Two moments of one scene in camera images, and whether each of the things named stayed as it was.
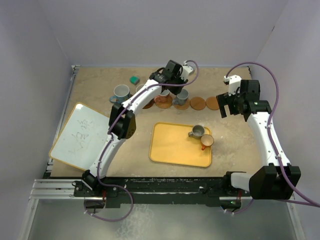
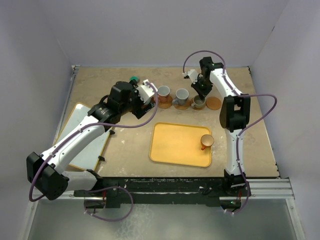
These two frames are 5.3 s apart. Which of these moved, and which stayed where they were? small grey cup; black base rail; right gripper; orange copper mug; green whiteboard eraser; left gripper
Moved: small grey cup; left gripper; right gripper
Stayed: green whiteboard eraser; orange copper mug; black base rail
